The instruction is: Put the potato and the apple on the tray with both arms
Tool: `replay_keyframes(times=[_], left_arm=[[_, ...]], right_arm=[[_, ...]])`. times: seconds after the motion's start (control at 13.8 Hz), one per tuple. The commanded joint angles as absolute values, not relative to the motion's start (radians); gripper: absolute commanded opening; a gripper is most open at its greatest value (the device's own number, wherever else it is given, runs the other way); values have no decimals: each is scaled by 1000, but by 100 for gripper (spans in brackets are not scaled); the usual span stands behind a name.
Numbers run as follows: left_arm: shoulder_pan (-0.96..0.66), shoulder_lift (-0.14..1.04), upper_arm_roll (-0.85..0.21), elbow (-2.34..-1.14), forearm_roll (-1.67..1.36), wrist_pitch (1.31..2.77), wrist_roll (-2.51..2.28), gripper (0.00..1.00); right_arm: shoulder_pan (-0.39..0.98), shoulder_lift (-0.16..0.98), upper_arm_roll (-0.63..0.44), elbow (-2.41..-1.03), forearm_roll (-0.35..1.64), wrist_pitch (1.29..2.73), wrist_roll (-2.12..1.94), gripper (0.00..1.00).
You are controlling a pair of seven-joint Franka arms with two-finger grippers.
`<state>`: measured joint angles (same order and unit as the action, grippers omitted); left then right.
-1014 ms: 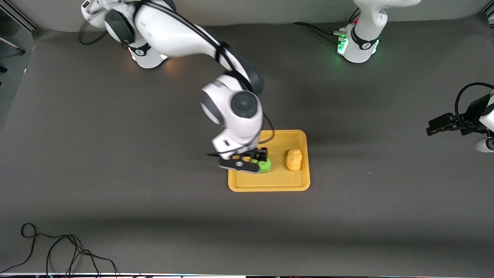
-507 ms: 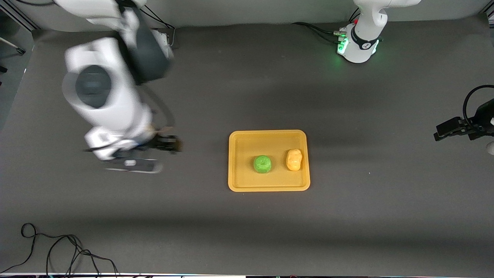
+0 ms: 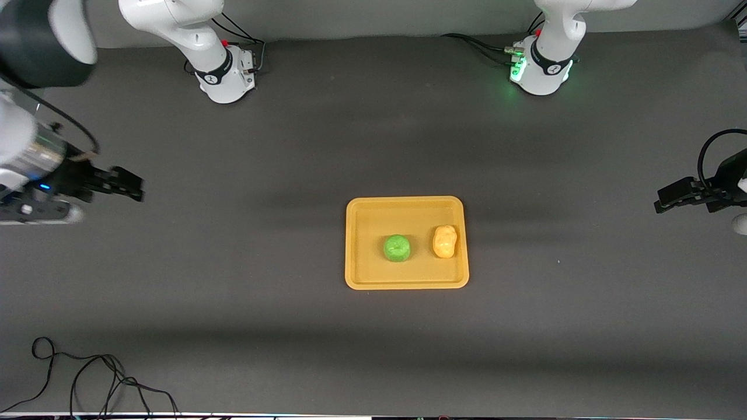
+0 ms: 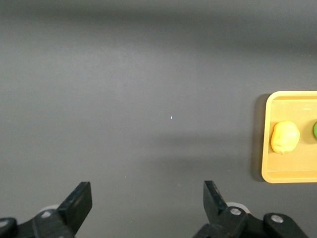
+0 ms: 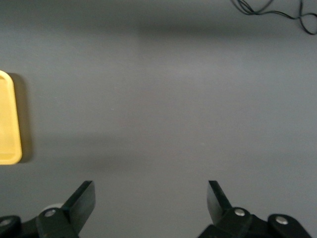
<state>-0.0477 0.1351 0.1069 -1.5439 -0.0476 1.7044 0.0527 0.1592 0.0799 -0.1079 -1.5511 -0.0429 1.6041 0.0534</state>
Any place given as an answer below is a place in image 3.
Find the yellow plastic tray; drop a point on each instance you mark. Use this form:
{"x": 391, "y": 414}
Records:
{"x": 373, "y": 233}

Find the yellow potato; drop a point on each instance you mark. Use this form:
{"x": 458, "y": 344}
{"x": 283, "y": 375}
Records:
{"x": 444, "y": 241}

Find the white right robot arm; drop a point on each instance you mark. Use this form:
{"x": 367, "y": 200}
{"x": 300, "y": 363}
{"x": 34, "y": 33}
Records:
{"x": 198, "y": 35}

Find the green apple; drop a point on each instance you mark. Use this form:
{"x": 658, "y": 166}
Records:
{"x": 397, "y": 248}

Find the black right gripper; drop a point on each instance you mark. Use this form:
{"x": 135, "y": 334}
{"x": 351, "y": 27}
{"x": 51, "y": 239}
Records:
{"x": 74, "y": 177}

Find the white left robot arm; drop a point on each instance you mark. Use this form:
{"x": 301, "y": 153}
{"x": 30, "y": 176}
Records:
{"x": 551, "y": 52}

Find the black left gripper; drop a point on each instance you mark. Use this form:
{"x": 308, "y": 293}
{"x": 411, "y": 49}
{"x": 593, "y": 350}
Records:
{"x": 727, "y": 177}

